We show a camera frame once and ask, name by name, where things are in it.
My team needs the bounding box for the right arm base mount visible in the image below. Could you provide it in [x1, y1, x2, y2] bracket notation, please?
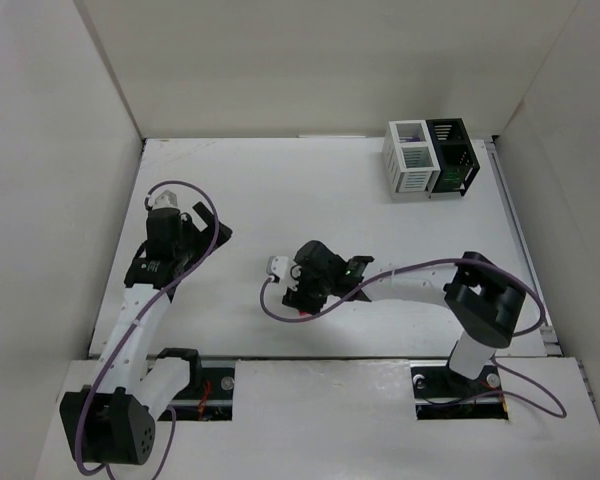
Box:
[411, 365, 509, 420]

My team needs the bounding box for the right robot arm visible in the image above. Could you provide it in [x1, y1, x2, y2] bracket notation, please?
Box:
[268, 240, 526, 380]

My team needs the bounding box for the white slotted container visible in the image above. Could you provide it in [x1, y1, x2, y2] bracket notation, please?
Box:
[381, 120, 439, 200]

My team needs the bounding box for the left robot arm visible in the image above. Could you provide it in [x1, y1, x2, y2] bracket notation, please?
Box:
[59, 200, 232, 474]

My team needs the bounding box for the black slotted container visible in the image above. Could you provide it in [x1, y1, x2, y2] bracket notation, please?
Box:
[426, 118, 480, 196]

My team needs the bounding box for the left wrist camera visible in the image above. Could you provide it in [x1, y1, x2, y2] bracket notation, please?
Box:
[144, 190, 178, 211]

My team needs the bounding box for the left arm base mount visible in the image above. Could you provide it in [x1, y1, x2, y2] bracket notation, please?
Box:
[148, 348, 236, 422]

